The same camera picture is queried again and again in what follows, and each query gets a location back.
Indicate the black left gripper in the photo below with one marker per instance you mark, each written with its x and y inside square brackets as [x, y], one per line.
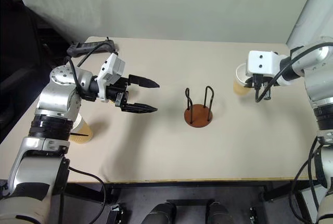
[118, 92]

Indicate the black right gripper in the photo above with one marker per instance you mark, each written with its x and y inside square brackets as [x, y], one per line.
[261, 81]

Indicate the brown white paper cup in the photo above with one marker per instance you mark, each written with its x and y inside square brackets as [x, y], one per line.
[240, 78]
[84, 130]

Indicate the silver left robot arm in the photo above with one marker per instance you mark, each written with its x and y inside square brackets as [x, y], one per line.
[49, 99]

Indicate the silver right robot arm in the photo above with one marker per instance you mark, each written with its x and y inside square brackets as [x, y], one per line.
[318, 83]

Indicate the black power strip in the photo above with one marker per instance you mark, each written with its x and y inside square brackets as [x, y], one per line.
[89, 46]

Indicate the dark rounded shape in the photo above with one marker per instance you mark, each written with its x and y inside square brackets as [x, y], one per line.
[218, 213]
[162, 213]

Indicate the grey box under table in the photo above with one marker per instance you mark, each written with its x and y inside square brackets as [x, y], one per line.
[310, 198]

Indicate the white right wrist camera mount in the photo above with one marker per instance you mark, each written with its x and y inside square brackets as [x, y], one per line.
[261, 63]

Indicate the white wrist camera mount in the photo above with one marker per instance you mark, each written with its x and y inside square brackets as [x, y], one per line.
[261, 63]
[112, 69]

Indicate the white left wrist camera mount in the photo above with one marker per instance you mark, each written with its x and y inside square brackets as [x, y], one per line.
[112, 69]

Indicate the black table frame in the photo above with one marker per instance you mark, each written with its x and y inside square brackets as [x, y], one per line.
[166, 190]

